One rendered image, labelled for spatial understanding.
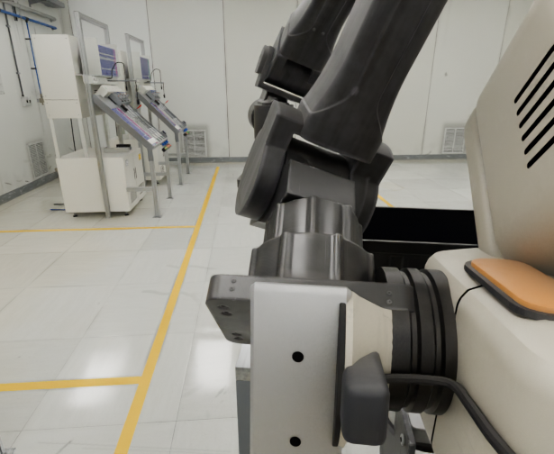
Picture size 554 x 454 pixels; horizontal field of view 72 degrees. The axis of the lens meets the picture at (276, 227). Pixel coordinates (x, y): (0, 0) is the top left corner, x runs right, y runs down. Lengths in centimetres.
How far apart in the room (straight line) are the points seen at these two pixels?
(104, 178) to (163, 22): 362
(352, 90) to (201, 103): 680
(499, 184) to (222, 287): 17
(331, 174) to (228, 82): 675
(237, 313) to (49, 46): 414
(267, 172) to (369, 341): 15
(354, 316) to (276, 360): 5
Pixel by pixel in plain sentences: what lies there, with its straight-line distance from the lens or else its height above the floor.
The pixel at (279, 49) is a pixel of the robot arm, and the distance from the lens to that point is 54.
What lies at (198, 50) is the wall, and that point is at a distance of 708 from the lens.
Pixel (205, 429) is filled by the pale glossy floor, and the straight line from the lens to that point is 174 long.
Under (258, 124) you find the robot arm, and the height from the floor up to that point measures 122.
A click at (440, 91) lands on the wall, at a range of 784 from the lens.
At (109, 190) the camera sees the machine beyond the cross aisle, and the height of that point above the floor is 29.
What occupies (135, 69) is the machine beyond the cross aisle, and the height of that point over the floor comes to 150.
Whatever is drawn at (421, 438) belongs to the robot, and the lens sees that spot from 40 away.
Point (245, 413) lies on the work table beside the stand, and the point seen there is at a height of 70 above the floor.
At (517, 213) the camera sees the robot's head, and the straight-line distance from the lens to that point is 24.
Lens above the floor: 127
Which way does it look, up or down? 20 degrees down
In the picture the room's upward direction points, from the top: straight up
